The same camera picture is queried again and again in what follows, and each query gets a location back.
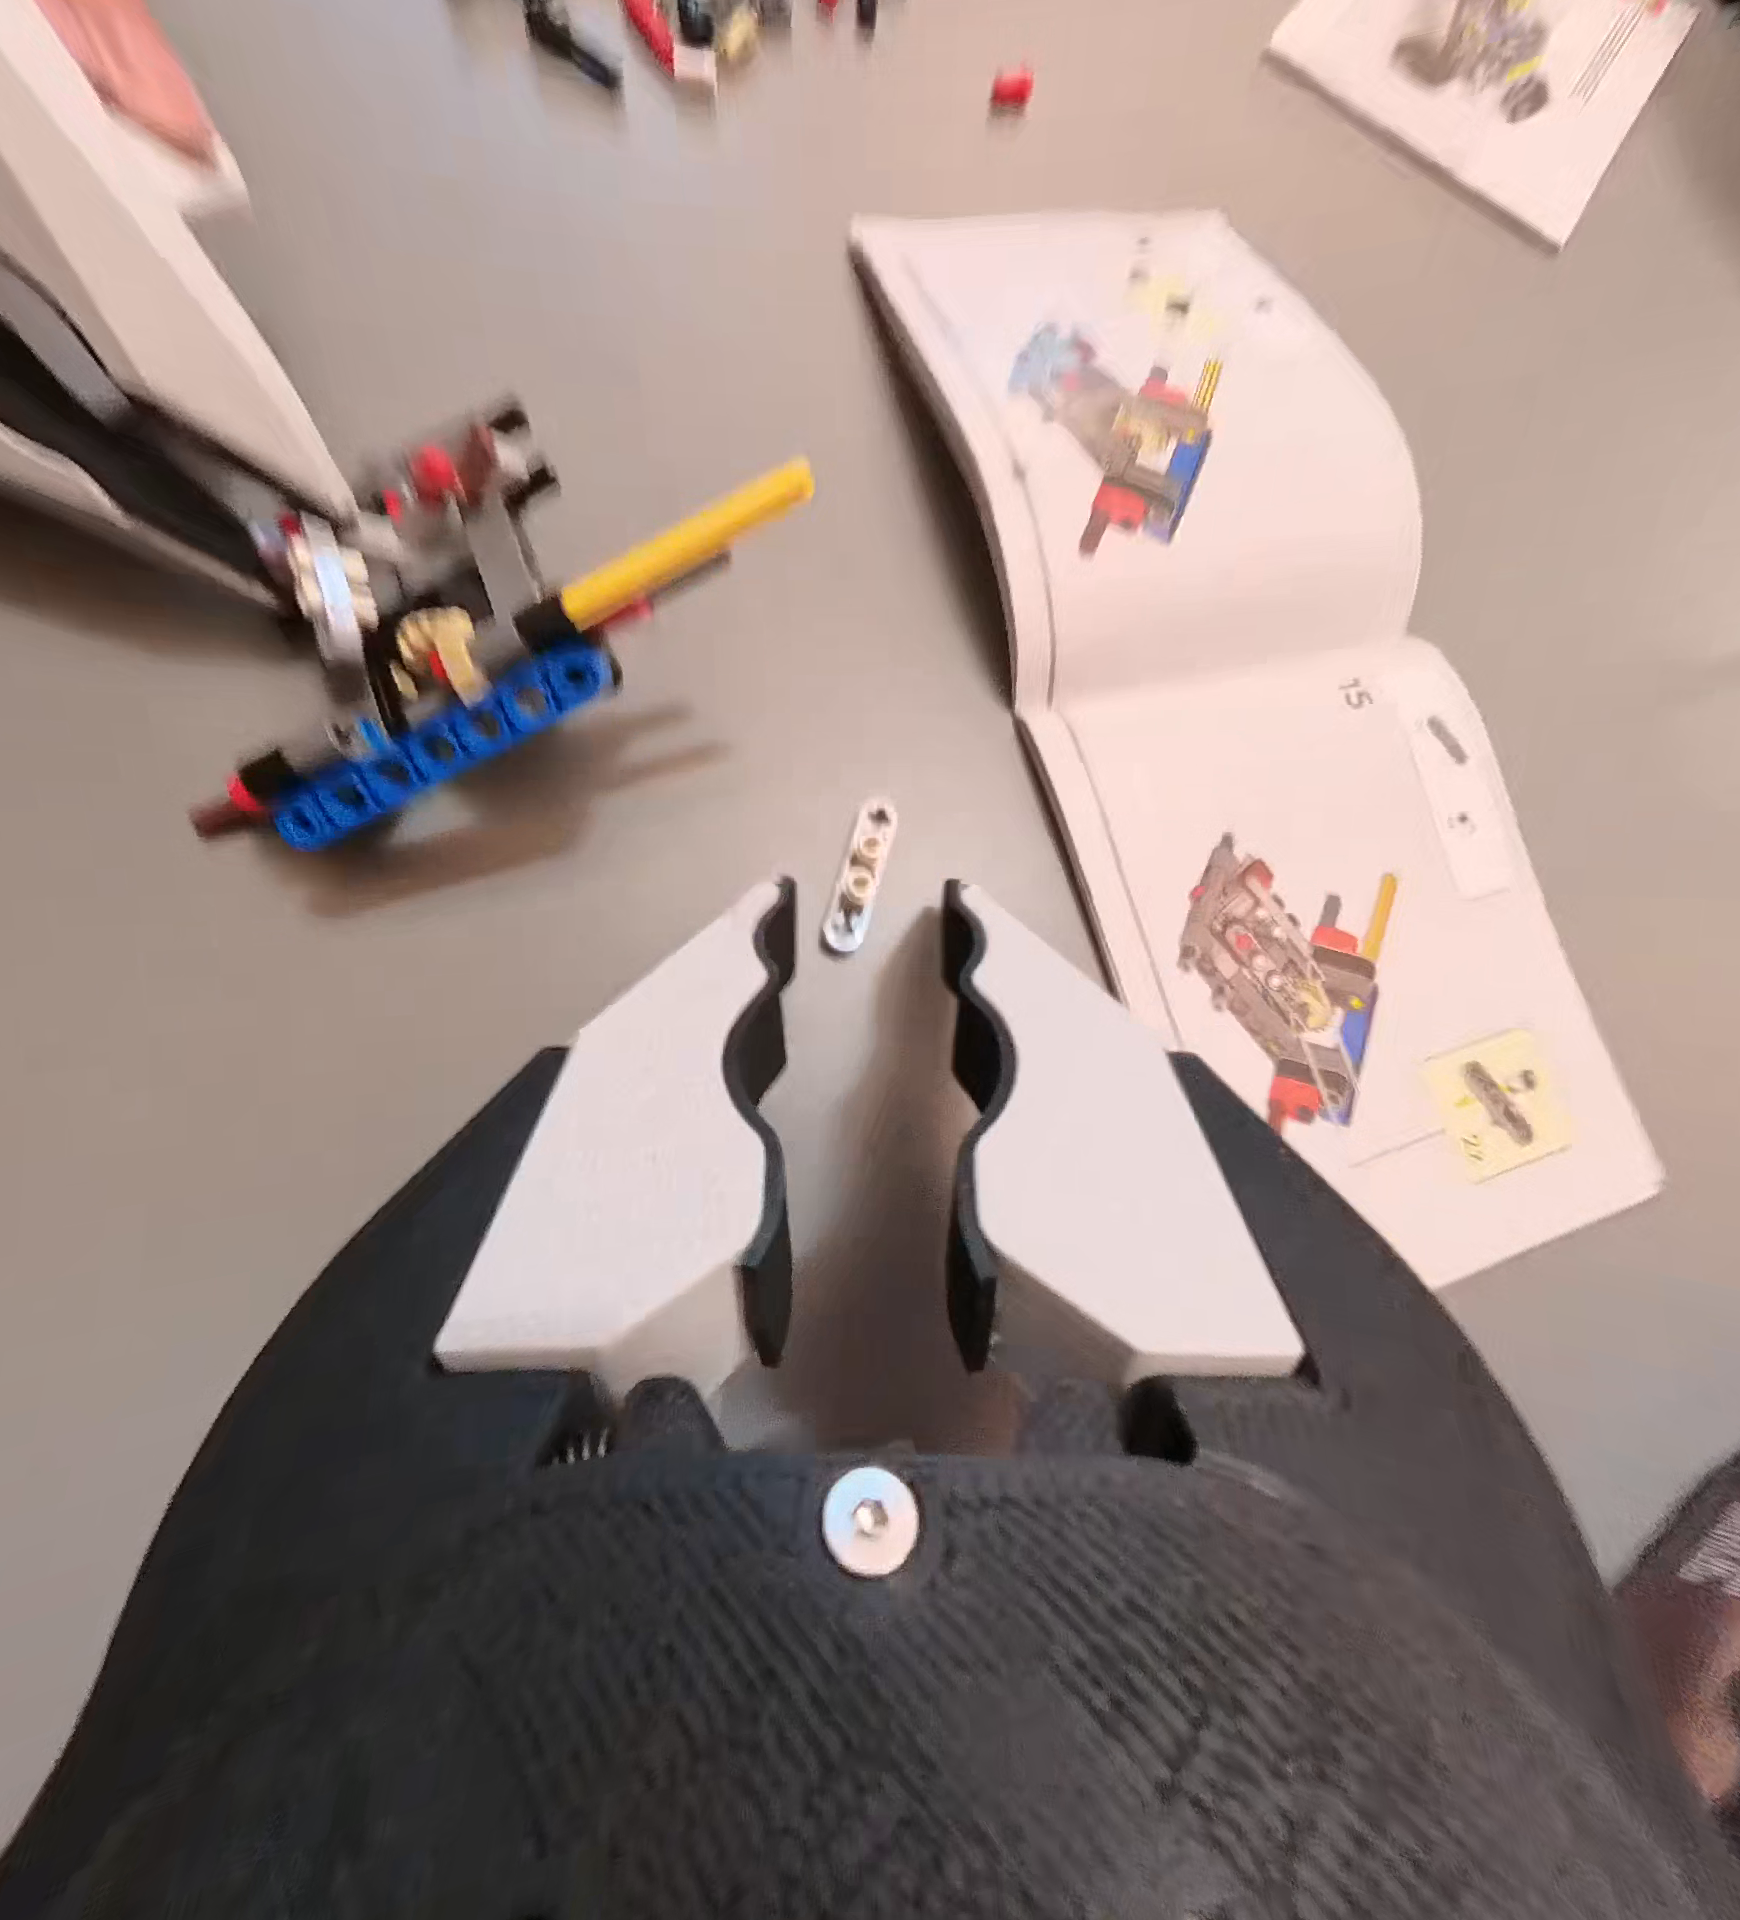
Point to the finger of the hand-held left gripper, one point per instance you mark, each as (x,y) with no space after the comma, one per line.
(45,449)
(164,271)

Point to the small grey lego beam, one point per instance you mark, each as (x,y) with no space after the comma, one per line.
(859,878)

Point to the small red lego pin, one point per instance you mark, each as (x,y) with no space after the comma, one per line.
(1013,88)

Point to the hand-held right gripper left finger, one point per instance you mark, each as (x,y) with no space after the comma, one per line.
(615,1172)

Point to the open lego instruction booklet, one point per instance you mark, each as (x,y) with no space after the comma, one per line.
(1260,721)

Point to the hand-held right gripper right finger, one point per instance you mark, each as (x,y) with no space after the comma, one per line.
(1126,1186)

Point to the partly built lego assembly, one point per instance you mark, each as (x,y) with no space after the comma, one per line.
(465,660)

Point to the pile of loose lego pieces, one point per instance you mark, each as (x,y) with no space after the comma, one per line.
(691,30)

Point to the closed lego instruction booklet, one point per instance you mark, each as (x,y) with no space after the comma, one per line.
(1500,92)

